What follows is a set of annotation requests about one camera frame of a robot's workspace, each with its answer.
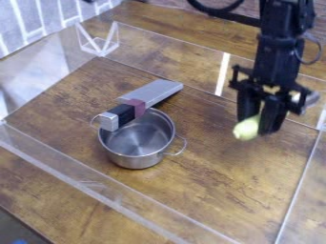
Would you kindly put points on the silver metal pot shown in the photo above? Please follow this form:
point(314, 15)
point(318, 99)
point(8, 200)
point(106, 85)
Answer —
point(143, 141)

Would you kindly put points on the silver block with dark bands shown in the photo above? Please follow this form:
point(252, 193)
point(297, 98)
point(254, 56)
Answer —
point(135, 102)

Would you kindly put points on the clear acrylic corner bracket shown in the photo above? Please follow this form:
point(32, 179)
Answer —
point(95, 45)

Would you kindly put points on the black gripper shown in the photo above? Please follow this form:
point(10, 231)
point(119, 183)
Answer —
point(273, 74)

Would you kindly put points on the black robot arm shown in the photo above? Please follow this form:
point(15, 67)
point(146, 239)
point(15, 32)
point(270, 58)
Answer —
point(284, 21)

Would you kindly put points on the clear acrylic enclosure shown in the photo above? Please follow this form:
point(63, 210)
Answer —
point(226, 192)

